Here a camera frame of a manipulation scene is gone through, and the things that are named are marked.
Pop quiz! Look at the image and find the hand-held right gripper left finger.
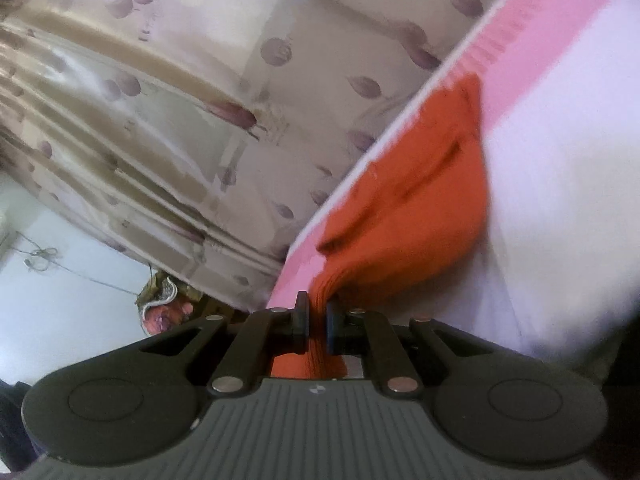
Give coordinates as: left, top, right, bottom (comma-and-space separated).
141, 291, 312, 395

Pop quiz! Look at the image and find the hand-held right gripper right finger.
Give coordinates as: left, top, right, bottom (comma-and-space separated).
325, 299, 472, 394

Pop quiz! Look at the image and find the orange knit sweater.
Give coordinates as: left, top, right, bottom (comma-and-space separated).
270, 74, 491, 380

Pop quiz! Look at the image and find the beige leaf print curtain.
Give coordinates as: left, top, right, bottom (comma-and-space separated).
0, 0, 507, 312

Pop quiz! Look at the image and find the pink and white bed blanket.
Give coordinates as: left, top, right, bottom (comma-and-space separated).
265, 0, 640, 391

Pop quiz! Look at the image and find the thin grey wall cable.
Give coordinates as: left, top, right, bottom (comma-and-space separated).
0, 232, 143, 297

